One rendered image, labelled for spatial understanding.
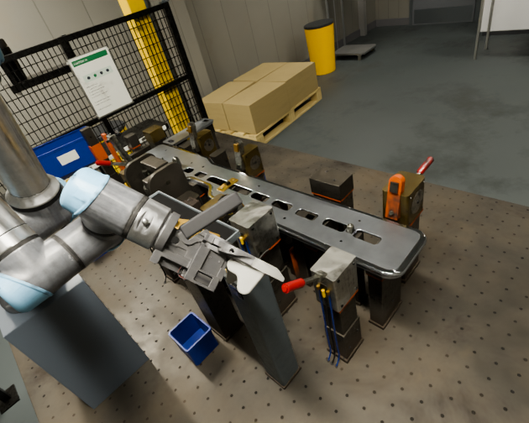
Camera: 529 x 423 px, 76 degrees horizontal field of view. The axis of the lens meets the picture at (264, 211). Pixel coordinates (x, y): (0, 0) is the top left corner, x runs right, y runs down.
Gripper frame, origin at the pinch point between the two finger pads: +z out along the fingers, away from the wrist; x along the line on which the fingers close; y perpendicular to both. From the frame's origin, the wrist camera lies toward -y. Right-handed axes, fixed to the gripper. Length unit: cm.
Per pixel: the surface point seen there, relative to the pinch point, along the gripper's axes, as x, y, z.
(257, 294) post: -12.9, 5.1, 3.0
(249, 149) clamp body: -73, -42, -8
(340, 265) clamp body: -12.7, -8.7, 17.8
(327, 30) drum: -353, -345, 33
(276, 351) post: -25.5, 16.1, 17.8
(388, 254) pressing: -15.8, -17.3, 30.1
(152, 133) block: -122, -40, -52
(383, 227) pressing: -22.4, -25.2, 29.9
